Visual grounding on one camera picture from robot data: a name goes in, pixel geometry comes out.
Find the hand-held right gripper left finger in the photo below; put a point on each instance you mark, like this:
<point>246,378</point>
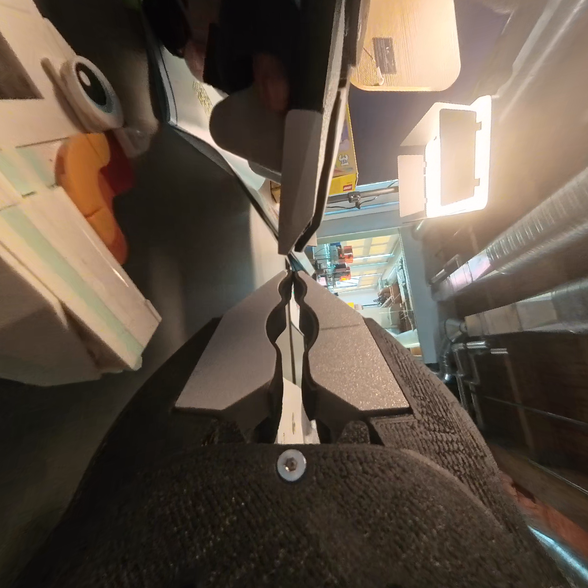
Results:
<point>225,363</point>

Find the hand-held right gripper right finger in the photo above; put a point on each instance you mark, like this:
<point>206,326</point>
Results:
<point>358,367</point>

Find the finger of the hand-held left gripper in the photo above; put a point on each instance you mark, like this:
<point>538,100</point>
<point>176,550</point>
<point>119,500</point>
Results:
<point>331,147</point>
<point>301,174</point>

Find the light blue instruction booklet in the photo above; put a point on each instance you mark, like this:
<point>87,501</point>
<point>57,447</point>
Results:
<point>294,409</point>

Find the yellow lego set box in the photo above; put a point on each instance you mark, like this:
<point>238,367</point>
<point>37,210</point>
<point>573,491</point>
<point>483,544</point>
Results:
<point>347,156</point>

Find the white lego unicorn model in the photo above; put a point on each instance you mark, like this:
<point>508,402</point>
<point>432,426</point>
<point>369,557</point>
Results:
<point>69,285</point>

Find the person's left hand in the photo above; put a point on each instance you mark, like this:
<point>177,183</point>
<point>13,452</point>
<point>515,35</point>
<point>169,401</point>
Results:
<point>271,80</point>

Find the black light stand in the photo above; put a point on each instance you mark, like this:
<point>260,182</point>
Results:
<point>354,198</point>

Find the lit studio light panel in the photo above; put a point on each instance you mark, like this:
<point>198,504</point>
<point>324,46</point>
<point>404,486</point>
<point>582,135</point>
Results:
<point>413,183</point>

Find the cluster of metal ceiling pipes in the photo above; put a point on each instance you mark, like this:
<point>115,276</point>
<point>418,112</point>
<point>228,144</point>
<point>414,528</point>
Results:
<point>459,358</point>

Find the orange lit machine enclosure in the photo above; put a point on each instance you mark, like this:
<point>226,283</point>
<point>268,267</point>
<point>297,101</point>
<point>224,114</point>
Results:
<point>345,255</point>

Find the ribbed silver ventilation duct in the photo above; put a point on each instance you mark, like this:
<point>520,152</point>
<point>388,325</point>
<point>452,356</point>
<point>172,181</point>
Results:
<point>542,229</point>
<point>551,298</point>

